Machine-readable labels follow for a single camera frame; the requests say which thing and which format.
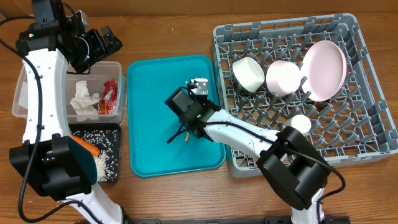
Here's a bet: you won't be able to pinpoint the white napkin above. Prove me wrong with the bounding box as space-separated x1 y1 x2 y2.
70 80 100 115

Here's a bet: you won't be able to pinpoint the red snack wrapper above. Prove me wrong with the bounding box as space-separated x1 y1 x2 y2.
98 79 118 114

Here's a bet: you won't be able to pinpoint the white bowl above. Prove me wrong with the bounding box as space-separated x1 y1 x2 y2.
232 57 265 93

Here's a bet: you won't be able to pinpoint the small pink bowl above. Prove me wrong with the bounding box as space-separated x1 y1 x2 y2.
266 60 302 97

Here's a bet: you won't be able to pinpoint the rice and peanut shells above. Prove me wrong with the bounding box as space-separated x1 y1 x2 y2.
72 129 121 183

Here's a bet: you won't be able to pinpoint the orange carrot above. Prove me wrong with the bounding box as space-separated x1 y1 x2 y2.
72 135 101 157

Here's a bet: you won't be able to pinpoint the small white cup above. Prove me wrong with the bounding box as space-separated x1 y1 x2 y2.
282 114 312 136

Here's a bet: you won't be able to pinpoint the pink plate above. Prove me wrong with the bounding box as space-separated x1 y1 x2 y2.
300 40 347 101

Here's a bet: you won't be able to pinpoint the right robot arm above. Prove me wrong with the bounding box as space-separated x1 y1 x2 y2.
165 87 330 223

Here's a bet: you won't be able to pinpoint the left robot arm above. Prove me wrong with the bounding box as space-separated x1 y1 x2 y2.
9 0 130 223

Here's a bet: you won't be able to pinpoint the grey dishwasher rack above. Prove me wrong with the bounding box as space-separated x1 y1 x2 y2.
212 13 397 166

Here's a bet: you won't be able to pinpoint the teal plastic tray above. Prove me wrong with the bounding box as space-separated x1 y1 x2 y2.
126 55 226 177

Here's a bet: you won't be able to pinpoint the clear plastic bin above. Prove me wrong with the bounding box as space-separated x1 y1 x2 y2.
12 61 127 125

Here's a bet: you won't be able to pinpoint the black plastic tray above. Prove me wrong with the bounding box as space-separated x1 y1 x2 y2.
69 123 121 183

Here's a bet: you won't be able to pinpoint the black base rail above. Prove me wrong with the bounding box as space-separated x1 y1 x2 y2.
124 215 351 224

